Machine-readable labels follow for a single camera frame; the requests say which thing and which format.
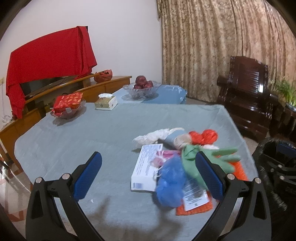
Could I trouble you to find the orange mesh pad with label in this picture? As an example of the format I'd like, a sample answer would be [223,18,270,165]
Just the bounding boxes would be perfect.
[176,179,213,216]

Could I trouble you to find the orange foam net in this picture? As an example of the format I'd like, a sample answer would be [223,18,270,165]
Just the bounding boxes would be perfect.
[230,161,248,181]

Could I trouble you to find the glass fruit bowl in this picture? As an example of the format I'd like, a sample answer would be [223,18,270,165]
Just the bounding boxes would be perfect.
[123,81,162,99]

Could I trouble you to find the grey-blue table cloth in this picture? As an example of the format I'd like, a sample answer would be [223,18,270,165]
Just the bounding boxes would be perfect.
[15,103,258,240]

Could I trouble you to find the red decorative ornament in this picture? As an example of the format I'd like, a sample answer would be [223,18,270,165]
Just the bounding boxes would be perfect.
[94,69,113,83]

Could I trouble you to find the glass snack dish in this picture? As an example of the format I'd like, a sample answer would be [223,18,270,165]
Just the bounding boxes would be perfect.
[50,100,86,120]

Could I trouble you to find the blue plastic bag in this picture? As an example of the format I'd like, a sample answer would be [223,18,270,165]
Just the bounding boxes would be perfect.
[156,155,187,208]

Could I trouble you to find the blue white paper cup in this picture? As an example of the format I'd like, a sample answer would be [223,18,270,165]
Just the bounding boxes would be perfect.
[164,130,192,150]

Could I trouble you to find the beige patterned curtain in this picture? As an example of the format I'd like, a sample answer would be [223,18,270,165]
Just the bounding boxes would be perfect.
[157,1,295,102]

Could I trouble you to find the wooden TV cabinet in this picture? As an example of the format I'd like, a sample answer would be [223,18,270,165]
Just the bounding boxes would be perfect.
[1,75,132,169]

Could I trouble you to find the white tissue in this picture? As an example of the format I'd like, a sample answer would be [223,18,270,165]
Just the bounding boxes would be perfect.
[132,127,186,149]

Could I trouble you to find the dark wooden armchair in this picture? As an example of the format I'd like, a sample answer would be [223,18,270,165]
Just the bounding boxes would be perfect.
[217,56,278,142]

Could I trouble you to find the white tissue box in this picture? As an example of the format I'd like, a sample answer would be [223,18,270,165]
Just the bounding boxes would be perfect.
[95,93,118,110]

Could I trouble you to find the green rubber glove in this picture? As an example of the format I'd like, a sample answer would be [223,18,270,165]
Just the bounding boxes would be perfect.
[181,145,241,191]

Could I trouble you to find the black television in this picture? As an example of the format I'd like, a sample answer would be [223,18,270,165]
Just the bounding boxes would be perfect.
[20,76,76,99]

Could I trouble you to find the red apples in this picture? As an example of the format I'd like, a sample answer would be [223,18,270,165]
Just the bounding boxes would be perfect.
[133,75,154,89]

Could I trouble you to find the white cardboard box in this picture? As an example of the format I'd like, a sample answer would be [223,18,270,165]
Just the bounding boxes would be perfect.
[130,144,163,192]

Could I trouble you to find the red snack packet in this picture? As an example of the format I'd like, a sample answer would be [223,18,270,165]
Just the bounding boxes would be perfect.
[53,92,83,115]

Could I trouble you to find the green potted plant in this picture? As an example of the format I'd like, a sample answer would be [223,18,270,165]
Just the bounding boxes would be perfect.
[274,79,295,107]

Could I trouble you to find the red cloth cover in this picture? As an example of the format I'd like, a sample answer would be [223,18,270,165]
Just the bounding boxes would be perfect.
[6,26,97,118]

